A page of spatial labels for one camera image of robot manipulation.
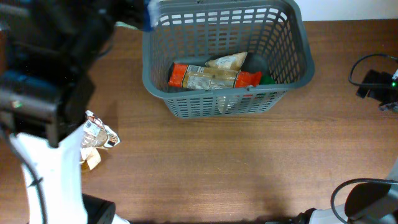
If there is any beige paper food bag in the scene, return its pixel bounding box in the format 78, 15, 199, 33
205, 52, 248, 71

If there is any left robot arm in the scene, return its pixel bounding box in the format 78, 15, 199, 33
1, 0, 159, 223

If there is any green lid spice jar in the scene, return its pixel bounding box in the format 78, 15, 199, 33
259, 75, 275, 85

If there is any grey plastic shopping basket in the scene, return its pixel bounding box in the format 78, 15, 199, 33
142, 0, 315, 119

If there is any red spaghetti pasta packet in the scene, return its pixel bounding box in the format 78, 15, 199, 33
169, 63, 262, 90

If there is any brown cookie snack bag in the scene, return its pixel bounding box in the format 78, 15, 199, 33
80, 110, 121, 172

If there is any multicolour tissue multipack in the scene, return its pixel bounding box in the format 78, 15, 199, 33
143, 0, 160, 32

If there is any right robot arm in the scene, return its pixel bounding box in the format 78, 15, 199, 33
289, 70, 397, 223

